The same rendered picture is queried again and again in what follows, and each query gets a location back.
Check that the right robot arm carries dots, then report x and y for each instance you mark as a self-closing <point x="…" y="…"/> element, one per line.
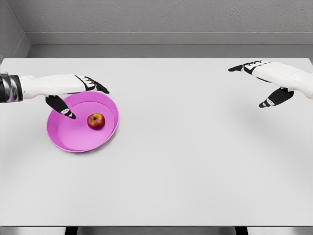
<point x="306" y="82"/>

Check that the red apple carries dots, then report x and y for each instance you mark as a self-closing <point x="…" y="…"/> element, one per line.
<point x="96" y="120"/>

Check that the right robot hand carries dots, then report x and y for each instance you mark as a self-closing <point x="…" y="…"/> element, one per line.
<point x="271" y="73"/>

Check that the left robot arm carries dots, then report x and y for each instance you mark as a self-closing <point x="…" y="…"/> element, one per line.
<point x="22" y="86"/>

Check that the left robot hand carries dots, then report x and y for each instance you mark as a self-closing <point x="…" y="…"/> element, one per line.
<point x="66" y="84"/>

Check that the pink plate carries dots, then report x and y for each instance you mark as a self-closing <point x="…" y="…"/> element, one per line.
<point x="80" y="132"/>

